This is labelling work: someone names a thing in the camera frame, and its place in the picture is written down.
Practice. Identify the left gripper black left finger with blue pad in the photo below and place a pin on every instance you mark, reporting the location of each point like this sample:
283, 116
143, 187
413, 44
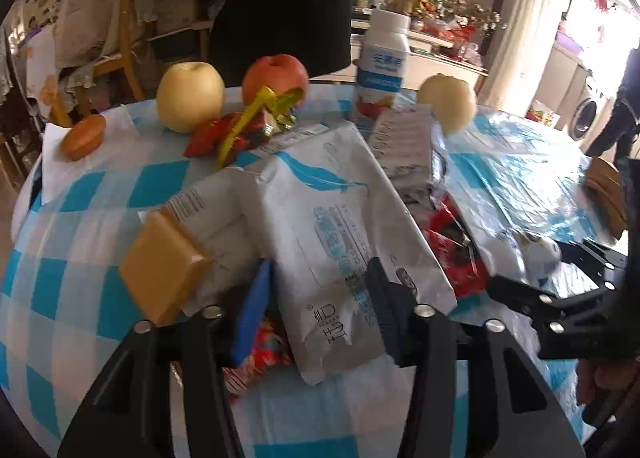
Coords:
127, 413

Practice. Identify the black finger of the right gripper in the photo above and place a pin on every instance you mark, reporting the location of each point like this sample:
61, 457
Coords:
594, 325

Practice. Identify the red snack bag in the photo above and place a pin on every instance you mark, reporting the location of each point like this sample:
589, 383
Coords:
270, 350

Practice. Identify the tan cardboard box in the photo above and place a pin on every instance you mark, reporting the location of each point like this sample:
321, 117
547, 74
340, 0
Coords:
162, 268

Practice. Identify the red black snack wrapper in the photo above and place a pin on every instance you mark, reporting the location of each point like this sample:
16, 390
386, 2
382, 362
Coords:
455, 250

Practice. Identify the large white wet-wipes pack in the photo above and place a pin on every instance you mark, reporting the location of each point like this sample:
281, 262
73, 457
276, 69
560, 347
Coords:
318, 205

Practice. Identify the grey striped wrapper pack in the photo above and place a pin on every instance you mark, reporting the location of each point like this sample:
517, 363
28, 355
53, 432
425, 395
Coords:
407, 144

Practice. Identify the red gold candy wrapper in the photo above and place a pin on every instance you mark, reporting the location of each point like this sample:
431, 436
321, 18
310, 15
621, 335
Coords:
269, 114

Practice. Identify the white washing machine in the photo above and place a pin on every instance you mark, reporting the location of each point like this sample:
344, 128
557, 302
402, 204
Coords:
587, 113

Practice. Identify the white paper napkin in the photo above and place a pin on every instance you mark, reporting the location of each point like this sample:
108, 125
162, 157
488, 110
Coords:
58, 173

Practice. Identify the yellow pear right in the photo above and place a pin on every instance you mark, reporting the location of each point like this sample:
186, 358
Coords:
452, 100

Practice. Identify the yellow pear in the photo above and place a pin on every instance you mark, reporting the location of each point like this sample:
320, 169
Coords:
189, 95
452, 100

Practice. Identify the brown bun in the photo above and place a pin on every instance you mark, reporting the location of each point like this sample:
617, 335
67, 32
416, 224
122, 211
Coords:
84, 137

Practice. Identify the yellow pear left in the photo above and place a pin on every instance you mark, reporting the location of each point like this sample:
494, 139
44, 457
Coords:
189, 95

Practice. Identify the white tv cabinet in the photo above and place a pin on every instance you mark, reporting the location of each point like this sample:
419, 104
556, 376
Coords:
425, 60

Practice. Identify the light wooden chair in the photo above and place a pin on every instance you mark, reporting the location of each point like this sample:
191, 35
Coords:
95, 38

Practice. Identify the red apple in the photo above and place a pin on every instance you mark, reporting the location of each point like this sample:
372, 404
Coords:
281, 73

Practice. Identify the person in black coat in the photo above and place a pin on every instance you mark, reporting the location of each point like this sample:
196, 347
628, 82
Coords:
316, 32

